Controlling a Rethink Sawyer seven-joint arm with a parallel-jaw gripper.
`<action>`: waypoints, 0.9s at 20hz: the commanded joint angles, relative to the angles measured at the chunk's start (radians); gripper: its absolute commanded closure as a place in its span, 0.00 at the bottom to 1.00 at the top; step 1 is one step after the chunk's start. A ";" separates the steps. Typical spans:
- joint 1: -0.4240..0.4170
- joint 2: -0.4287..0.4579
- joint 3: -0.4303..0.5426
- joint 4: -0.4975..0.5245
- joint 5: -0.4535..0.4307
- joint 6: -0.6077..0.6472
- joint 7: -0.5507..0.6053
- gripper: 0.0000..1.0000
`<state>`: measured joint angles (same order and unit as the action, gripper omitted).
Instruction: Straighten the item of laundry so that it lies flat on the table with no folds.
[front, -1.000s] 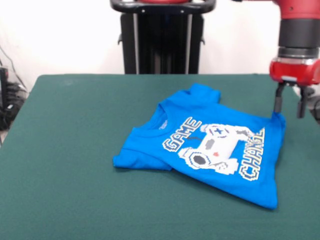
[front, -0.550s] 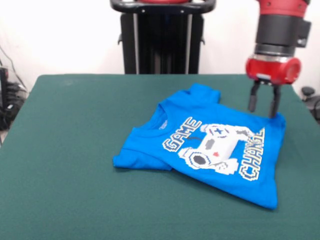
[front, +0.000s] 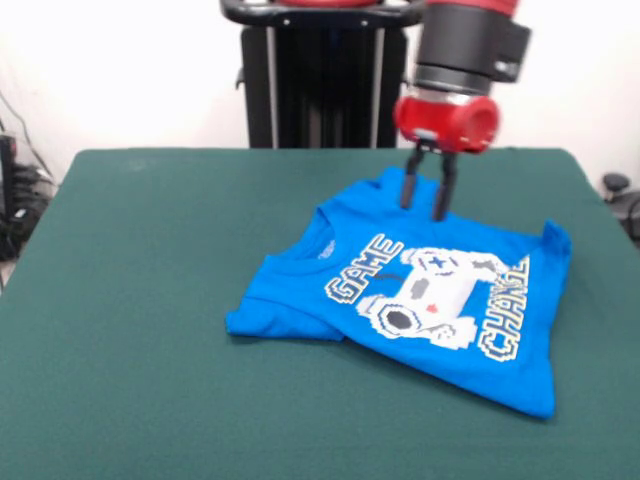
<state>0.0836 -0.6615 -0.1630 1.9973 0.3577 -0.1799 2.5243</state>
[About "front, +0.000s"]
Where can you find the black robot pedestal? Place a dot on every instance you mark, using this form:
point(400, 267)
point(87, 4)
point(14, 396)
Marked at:
point(325, 80)

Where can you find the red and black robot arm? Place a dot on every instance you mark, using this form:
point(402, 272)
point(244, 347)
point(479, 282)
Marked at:
point(465, 40)

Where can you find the dark green table cloth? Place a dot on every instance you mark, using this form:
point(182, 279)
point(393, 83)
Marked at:
point(100, 350)

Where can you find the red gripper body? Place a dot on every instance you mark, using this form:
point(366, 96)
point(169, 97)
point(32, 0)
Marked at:
point(440, 120)

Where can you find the black electronics box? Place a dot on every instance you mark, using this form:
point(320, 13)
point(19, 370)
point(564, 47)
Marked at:
point(7, 170)

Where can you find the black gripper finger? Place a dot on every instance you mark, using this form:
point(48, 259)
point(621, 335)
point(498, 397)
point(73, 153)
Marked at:
point(410, 180)
point(444, 190)

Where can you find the blue t-shirt with white print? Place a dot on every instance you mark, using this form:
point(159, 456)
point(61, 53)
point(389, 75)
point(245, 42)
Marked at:
point(400, 350)

